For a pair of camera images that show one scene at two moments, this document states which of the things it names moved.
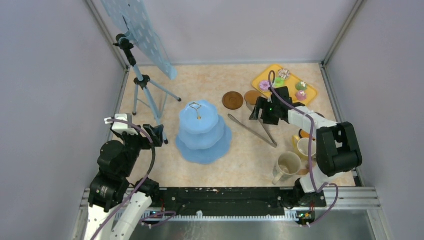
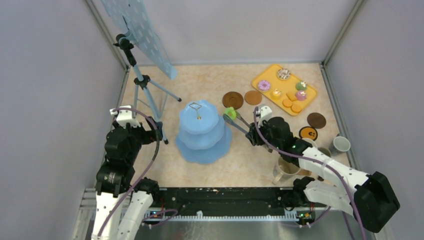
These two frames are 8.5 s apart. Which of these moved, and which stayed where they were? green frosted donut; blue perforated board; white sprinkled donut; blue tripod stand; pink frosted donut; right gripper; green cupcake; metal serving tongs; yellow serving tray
Moved: metal serving tongs; right gripper; green frosted donut
Stayed: pink frosted donut; green cupcake; blue tripod stand; white sprinkled donut; blue perforated board; yellow serving tray
